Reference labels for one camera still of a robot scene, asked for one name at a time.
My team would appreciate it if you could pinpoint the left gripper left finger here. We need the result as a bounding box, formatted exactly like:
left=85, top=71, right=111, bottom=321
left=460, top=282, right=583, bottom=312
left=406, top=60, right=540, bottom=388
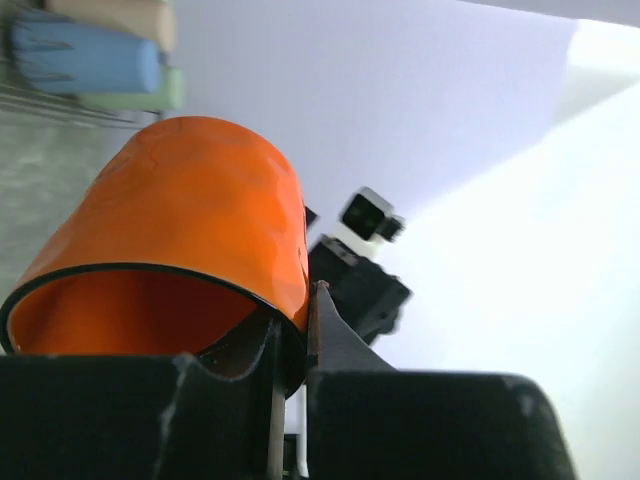
left=1, top=315, right=280, bottom=479

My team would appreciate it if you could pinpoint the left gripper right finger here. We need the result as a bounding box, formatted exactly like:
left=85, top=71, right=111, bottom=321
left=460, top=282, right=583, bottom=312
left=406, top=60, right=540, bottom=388
left=306, top=282, right=576, bottom=479

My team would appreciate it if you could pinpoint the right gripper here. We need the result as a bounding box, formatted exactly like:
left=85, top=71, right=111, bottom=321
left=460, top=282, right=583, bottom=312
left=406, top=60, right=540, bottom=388
left=309, top=231, right=412, bottom=345

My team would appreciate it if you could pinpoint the orange glass mug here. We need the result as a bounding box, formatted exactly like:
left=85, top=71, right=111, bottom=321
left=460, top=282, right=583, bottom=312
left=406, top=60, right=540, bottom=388
left=1, top=116, right=310, bottom=393

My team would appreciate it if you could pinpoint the tall green plastic cup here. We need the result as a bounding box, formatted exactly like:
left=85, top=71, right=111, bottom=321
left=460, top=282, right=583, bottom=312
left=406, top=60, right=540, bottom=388
left=77, top=65, right=186, bottom=112

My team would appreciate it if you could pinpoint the beige plastic cup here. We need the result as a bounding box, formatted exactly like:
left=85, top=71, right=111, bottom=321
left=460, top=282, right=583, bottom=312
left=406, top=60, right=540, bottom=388
left=45, top=0, right=177, bottom=53

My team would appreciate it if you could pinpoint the blue plastic cup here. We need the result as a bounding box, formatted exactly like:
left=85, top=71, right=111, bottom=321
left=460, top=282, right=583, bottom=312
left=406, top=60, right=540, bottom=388
left=11, top=12, right=162, bottom=94

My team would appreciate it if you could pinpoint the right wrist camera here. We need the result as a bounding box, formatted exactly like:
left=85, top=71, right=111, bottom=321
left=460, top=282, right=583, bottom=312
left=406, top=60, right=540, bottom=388
left=329, top=187, right=405, bottom=260

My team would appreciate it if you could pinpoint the black wire dish rack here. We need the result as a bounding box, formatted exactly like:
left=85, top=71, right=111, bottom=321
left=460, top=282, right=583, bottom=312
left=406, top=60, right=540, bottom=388
left=1, top=1, right=166, bottom=130

